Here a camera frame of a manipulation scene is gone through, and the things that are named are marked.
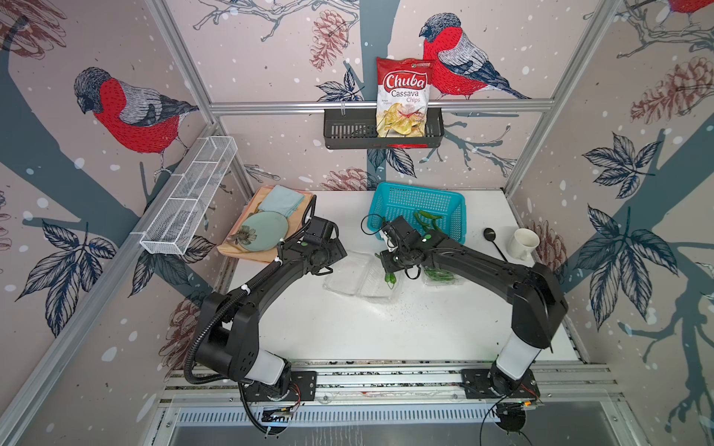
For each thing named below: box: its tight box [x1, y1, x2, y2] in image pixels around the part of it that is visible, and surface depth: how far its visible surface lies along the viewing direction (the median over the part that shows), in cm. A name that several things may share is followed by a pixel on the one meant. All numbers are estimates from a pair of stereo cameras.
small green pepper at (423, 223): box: [413, 210, 443, 232], surface depth 113 cm
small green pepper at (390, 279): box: [384, 272, 397, 290], surface depth 83 cm
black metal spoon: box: [483, 227, 508, 263], surface depth 107 cm
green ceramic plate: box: [237, 210, 290, 252], surface depth 110 cm
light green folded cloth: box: [258, 184, 305, 218], surface depth 120 cm
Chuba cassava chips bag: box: [375, 56, 435, 139], surface depth 87 cm
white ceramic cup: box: [507, 227, 541, 262], surface depth 97 cm
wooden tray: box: [216, 184, 316, 263], surface depth 113 cm
